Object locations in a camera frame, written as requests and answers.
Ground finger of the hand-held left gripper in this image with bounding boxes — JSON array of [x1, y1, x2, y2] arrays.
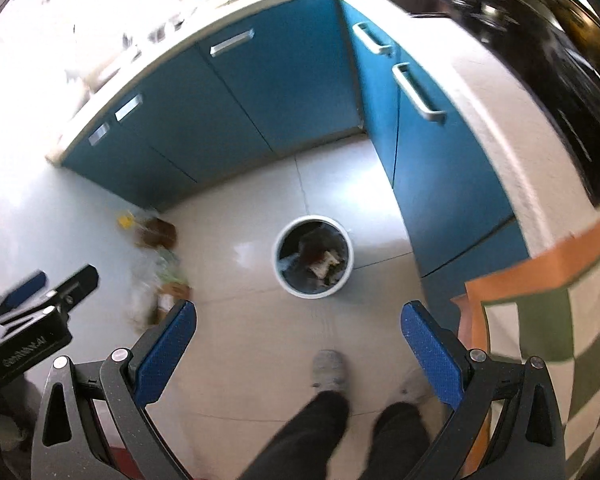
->
[[42, 264, 101, 312], [0, 269, 48, 319]]

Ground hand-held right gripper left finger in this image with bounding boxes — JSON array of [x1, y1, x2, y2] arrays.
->
[[30, 299, 198, 480]]

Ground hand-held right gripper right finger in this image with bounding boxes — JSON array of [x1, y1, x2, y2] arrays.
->
[[401, 301, 567, 480]]

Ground white round trash bin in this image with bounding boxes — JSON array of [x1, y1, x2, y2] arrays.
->
[[272, 214, 355, 297]]

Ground clear plastic bag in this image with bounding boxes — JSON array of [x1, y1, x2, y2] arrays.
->
[[128, 251, 195, 333]]

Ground person's right leg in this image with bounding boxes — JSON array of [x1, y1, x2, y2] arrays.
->
[[374, 402, 431, 480]]

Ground person's leg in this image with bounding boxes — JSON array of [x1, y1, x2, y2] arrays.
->
[[374, 402, 431, 480], [240, 389, 351, 480]]

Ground blue cabinet door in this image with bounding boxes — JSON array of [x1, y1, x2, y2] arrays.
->
[[110, 42, 277, 187], [392, 44, 517, 281], [419, 219, 532, 333], [337, 0, 401, 190], [61, 121, 201, 214], [195, 0, 367, 155]]

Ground brown crumpled wrapper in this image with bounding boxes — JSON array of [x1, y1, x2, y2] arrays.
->
[[136, 217, 179, 251]]

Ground grey left slipper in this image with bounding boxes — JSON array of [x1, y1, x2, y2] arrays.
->
[[311, 349, 350, 394]]

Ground green checkered cloth orange border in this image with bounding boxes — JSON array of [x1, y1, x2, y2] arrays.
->
[[451, 222, 600, 480]]

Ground crumpled paper scrap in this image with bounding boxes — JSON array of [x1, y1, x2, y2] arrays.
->
[[309, 249, 341, 279]]

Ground person's left leg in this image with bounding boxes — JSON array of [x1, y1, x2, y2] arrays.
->
[[240, 389, 351, 480]]

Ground blue kitchen cabinets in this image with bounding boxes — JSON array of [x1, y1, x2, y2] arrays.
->
[[44, 0, 600, 263]]

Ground black cooktop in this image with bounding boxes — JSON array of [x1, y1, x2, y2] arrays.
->
[[372, 0, 600, 207]]

